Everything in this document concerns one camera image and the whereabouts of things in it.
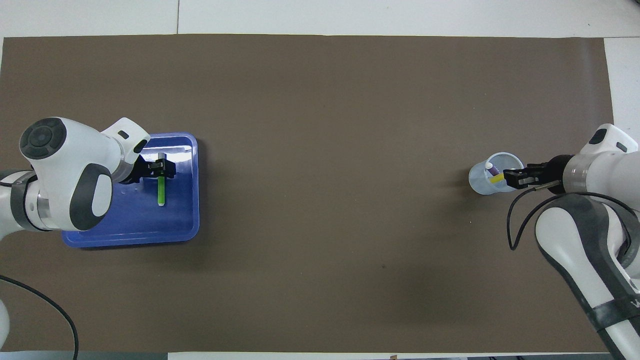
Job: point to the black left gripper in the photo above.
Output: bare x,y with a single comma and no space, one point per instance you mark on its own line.
140,171

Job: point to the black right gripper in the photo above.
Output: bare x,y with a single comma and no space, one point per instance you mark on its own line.
547,172

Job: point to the yellow marker pen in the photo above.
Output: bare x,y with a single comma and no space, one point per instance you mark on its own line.
496,178

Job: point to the green marker pen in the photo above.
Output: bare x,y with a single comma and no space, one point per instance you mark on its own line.
161,192

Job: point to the purple marker pen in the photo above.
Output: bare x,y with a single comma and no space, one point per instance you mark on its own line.
492,171

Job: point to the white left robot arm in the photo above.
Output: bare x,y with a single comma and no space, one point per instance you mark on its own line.
60,170

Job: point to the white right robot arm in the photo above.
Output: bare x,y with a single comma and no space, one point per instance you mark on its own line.
570,240

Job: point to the translucent plastic cup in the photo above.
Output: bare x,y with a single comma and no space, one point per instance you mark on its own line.
479,182

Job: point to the blue plastic tray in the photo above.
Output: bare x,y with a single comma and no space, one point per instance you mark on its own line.
150,225

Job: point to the brown table mat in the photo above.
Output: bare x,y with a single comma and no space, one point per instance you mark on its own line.
320,125

